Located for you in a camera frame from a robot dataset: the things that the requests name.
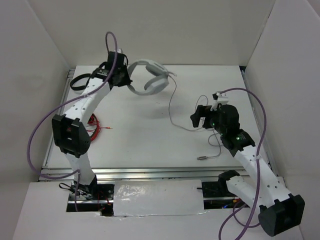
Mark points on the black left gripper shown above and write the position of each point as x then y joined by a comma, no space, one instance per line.
127,80

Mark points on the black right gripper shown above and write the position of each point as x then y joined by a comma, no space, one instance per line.
202,111

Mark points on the white over-ear headphones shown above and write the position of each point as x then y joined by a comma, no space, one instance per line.
155,85

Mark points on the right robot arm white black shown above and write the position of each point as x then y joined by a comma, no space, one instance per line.
278,210

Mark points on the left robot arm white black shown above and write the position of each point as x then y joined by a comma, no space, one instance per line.
69,129

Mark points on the red black headphones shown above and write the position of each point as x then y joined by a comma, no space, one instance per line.
94,127

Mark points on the white foil-covered panel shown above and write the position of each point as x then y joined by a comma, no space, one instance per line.
158,198

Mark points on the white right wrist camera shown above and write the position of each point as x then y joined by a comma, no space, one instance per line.
219,99

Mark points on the front aluminium rail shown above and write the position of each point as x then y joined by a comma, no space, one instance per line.
164,173

